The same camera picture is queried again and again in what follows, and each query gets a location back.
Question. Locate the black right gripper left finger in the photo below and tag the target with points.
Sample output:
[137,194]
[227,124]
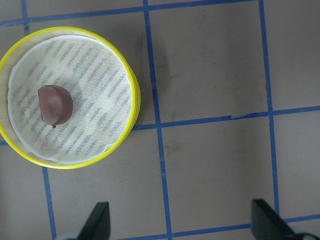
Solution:
[98,224]

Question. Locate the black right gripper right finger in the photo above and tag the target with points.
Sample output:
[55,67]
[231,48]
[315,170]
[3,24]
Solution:
[266,223]

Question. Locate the brown steamed bun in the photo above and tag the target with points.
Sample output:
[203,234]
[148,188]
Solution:
[56,105]

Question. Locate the yellow bamboo steamer top tier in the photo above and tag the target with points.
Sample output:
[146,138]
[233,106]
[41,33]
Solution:
[6,67]

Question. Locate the yellow bamboo steamer tier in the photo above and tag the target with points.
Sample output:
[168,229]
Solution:
[6,67]
[136,100]

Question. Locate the white mesh steamer liner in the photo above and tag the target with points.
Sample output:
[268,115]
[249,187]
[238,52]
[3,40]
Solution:
[98,84]

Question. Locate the yellow bamboo steamer bottom tier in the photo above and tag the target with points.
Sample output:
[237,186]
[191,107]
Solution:
[136,100]

